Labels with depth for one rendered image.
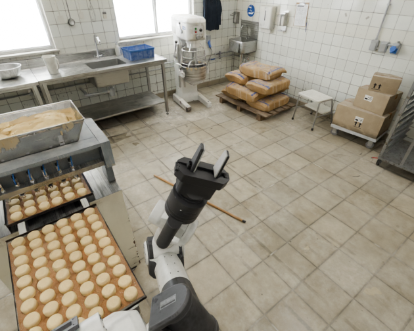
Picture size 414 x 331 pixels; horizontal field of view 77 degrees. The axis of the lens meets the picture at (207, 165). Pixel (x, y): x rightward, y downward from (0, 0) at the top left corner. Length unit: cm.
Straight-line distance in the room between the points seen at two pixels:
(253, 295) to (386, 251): 122
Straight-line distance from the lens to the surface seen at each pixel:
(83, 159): 155
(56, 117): 152
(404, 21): 417
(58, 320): 114
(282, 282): 222
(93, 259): 123
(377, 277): 253
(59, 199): 157
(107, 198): 164
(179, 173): 54
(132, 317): 72
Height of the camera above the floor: 187
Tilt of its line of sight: 36 degrees down
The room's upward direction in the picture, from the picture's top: straight up
